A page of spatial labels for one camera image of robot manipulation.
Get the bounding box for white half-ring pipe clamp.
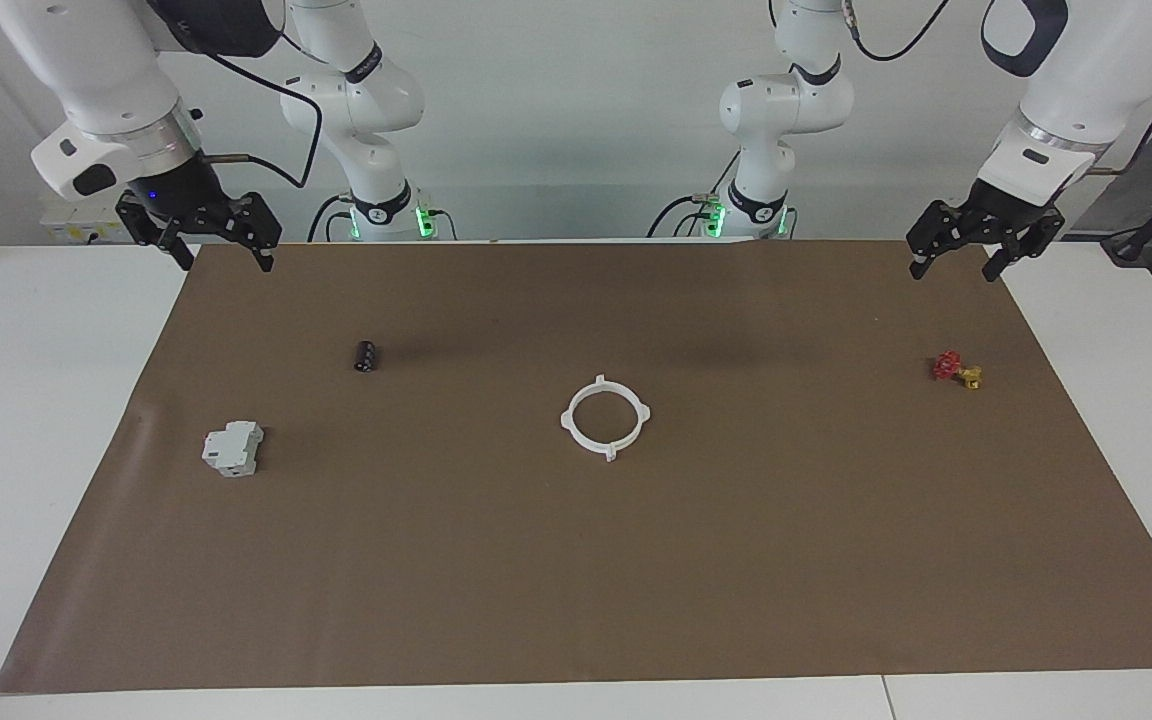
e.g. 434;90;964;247
596;374;653;461
560;378;617;463

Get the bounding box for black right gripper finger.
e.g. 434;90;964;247
224;190;283;273
114;193;194;271

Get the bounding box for white wall socket box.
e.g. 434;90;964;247
39;195;132;243

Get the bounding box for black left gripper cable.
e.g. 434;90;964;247
841;0;1152;179

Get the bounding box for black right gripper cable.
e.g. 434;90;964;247
161;0;325;189

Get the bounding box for black base cable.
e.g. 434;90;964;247
646;150;742;239
308;193;355;243

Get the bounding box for brown paper table mat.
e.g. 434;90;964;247
0;238;1152;695

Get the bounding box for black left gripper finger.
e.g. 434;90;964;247
981;208;1067;283
906;200;967;281

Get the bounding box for brass valve with red handle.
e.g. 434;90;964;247
931;350;984;391

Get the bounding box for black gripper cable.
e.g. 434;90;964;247
841;0;1152;179
161;0;325;189

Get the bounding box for grey circuit breaker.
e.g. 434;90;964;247
201;420;265;478

